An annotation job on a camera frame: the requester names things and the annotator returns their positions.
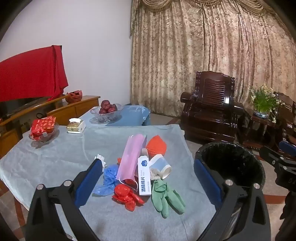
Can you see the black television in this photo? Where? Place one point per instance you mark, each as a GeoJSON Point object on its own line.
{"type": "Point", "coordinates": [7, 109]}

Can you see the gold and white tissue box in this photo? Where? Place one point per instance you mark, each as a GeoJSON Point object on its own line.
{"type": "Point", "coordinates": [75, 127]}

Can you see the pink plastic bag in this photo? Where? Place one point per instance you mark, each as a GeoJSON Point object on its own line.
{"type": "Point", "coordinates": [130, 157]}

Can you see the white cardboard box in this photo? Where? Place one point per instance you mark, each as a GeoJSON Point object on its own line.
{"type": "Point", "coordinates": [144, 176]}

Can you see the red cloth cover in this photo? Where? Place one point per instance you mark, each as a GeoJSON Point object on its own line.
{"type": "Point", "coordinates": [32, 74]}

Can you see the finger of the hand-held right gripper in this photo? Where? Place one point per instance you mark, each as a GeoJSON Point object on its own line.
{"type": "Point", "coordinates": [270, 154]}
{"type": "Point", "coordinates": [288, 146]}

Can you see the green rubber glove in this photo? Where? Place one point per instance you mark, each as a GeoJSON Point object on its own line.
{"type": "Point", "coordinates": [159, 199]}
{"type": "Point", "coordinates": [175, 199]}

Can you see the black lined waste bin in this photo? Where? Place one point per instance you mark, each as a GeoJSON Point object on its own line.
{"type": "Point", "coordinates": [231, 162]}

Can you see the glass fruit bowl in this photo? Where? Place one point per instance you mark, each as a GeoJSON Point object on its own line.
{"type": "Point", "coordinates": [111, 117]}

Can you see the dark wooden side table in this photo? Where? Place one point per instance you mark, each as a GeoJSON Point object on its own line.
{"type": "Point", "coordinates": [261, 129]}

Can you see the red plastic bag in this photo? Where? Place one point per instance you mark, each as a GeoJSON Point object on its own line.
{"type": "Point", "coordinates": [124, 194]}

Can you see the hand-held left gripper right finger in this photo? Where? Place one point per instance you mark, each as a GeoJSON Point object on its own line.
{"type": "Point", "coordinates": [208, 183]}

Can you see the blue plastic bag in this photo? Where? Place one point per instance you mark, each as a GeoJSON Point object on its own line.
{"type": "Point", "coordinates": [108, 176]}

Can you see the red packet in glass dish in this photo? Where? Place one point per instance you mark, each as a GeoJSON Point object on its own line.
{"type": "Point", "coordinates": [46, 136]}

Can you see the beige patterned curtain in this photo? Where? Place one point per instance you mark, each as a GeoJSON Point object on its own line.
{"type": "Point", "coordinates": [185, 46]}

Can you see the blue and white paper cup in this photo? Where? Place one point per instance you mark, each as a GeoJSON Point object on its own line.
{"type": "Point", "coordinates": [160, 164]}

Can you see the potted white flower plant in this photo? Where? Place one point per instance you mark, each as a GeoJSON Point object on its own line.
{"type": "Point", "coordinates": [263, 102]}

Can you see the dark wooden armchair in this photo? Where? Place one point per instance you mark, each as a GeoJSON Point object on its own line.
{"type": "Point", "coordinates": [208, 115]}
{"type": "Point", "coordinates": [288, 115]}

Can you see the grey tablecloth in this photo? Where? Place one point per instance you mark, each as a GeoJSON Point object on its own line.
{"type": "Point", "coordinates": [69, 150]}

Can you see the red apple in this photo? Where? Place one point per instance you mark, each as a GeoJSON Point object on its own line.
{"type": "Point", "coordinates": [103, 110]}
{"type": "Point", "coordinates": [112, 108]}
{"type": "Point", "coordinates": [106, 103]}

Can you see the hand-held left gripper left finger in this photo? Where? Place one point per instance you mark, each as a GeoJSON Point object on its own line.
{"type": "Point", "coordinates": [89, 183]}

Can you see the wooden cabinet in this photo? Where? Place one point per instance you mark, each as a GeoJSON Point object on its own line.
{"type": "Point", "coordinates": [67, 111]}

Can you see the white crumpled tissue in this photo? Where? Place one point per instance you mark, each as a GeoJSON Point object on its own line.
{"type": "Point", "coordinates": [100, 160]}

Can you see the orange foam fruit net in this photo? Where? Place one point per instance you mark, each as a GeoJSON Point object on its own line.
{"type": "Point", "coordinates": [157, 146]}

